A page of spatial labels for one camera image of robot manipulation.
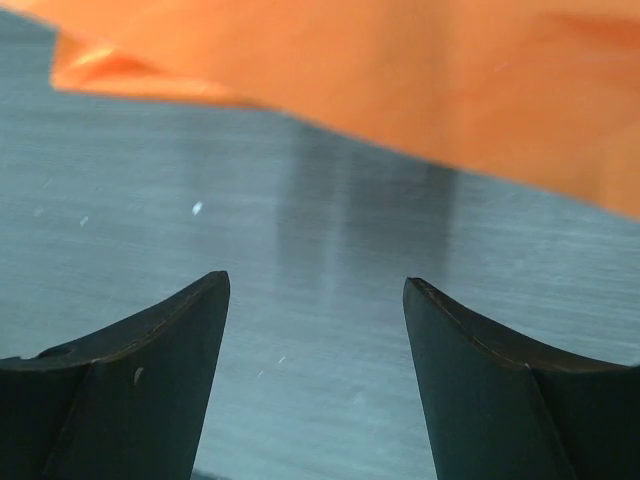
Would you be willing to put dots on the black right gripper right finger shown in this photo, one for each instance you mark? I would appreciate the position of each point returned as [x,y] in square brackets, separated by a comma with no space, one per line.
[501,405]

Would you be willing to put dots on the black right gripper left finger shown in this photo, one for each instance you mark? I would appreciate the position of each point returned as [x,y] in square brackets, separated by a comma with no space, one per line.
[125,402]

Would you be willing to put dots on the orange yellow wrapping paper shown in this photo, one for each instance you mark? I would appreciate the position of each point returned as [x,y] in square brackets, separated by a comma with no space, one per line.
[543,93]

